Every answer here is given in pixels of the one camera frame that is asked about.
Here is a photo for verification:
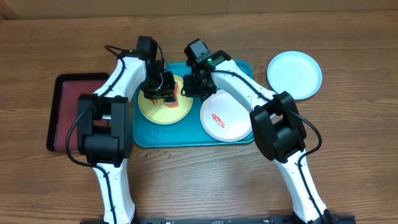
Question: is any red and green sponge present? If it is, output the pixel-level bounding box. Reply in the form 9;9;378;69
164;82;179;108

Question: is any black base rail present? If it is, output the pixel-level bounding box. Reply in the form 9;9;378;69
80;214;356;224

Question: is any light blue plate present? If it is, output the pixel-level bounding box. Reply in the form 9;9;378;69
267;51;323;100

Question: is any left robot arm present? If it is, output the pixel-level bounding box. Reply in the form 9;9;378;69
69;36;176;223

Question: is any black and red tray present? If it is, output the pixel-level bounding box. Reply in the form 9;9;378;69
46;72;109;152

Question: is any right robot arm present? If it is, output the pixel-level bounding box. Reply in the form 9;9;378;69
182;39;334;223

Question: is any white plate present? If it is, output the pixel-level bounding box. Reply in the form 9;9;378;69
200;90;252;142

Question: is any yellow-green plate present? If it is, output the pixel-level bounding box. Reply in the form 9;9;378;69
137;75;193;124

